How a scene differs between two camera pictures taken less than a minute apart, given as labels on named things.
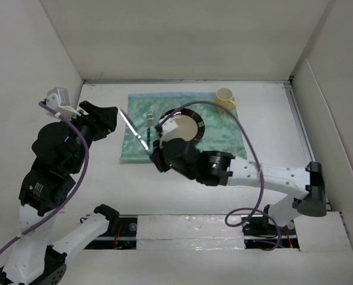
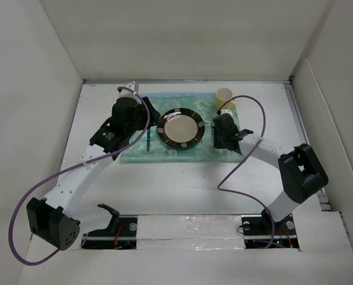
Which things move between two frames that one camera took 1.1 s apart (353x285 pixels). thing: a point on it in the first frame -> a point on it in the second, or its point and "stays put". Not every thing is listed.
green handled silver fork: (149, 120) stays put
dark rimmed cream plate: (190, 126) stays put
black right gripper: (161, 169) -> (218, 144)
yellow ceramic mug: (224, 96) stays put
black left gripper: (104, 118) -> (153, 115)
